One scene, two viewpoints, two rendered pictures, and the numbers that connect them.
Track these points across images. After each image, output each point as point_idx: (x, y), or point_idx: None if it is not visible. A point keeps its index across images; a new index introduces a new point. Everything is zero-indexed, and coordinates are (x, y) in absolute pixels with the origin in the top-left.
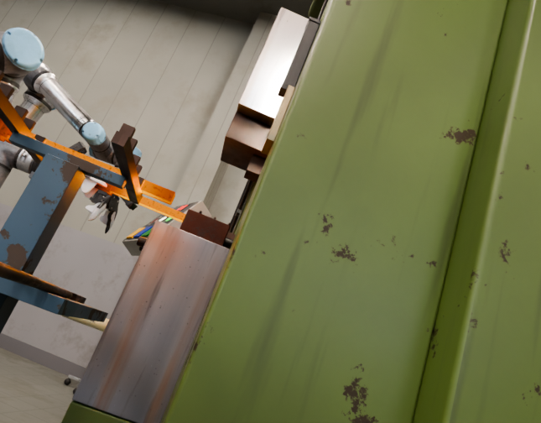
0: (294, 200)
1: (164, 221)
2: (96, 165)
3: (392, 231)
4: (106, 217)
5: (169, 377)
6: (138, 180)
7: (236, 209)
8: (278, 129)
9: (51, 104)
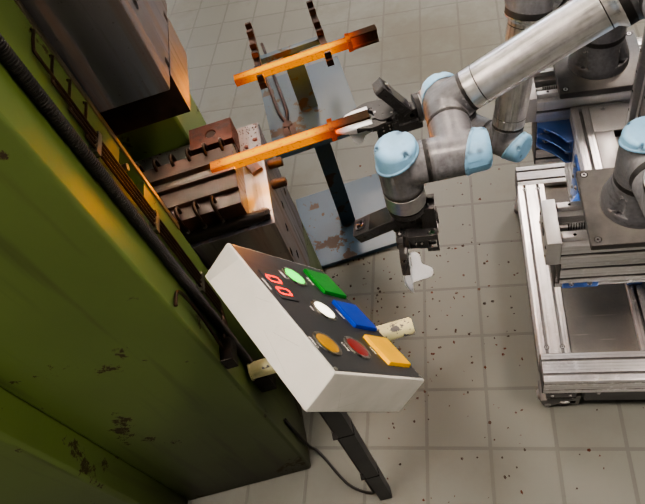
0: None
1: (305, 280)
2: (273, 51)
3: None
4: (417, 267)
5: None
6: (254, 62)
7: (154, 234)
8: None
9: None
